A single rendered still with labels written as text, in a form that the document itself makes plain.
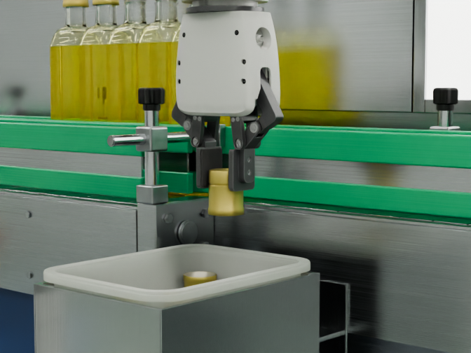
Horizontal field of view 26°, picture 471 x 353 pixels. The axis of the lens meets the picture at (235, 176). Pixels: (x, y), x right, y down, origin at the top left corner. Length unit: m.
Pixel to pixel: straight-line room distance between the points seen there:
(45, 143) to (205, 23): 0.36
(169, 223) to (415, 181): 0.27
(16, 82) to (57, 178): 0.55
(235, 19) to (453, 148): 0.24
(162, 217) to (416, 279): 0.28
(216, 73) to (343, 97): 0.33
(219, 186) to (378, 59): 0.34
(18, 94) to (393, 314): 0.93
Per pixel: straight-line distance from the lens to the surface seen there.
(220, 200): 0.98
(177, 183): 1.20
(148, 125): 1.10
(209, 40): 0.97
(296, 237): 1.10
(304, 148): 1.10
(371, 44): 1.25
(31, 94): 1.75
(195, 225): 1.14
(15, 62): 1.79
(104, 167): 1.19
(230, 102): 0.96
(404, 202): 1.04
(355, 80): 1.26
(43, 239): 1.25
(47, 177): 1.27
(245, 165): 0.97
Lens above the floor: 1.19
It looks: 5 degrees down
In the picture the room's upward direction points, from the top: straight up
